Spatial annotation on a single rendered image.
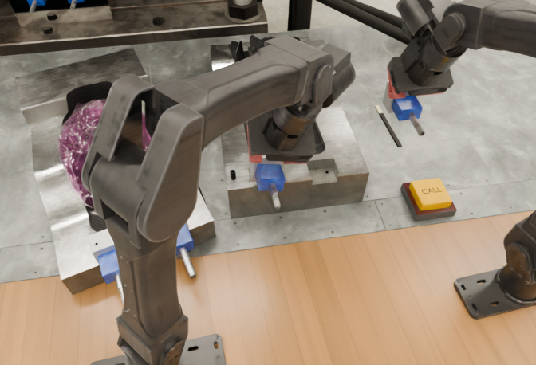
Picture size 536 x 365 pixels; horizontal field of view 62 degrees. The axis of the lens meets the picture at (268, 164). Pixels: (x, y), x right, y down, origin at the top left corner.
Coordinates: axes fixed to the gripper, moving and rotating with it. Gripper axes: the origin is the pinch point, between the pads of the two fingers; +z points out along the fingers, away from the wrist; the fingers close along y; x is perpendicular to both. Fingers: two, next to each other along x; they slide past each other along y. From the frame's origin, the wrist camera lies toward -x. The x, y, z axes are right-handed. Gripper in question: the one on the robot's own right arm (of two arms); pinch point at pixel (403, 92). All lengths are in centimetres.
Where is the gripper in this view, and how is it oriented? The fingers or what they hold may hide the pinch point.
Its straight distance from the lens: 91.6
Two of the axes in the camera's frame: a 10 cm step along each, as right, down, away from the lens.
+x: 1.4, 9.6, -2.4
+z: -0.7, 2.5, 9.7
